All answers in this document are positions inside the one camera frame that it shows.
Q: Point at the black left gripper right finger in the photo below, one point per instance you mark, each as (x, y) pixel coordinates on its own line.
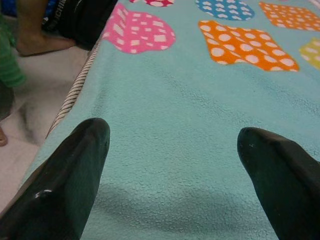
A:
(287, 187)

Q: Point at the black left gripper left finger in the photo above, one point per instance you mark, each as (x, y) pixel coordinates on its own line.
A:
(50, 190)

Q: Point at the teal blanket with colourful shapes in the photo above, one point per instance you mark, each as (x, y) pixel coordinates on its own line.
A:
(175, 100)

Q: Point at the person in green striped clothes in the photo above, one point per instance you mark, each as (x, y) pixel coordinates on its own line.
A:
(37, 42)

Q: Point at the black bag with white print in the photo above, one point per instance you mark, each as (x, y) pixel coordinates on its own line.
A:
(82, 20)

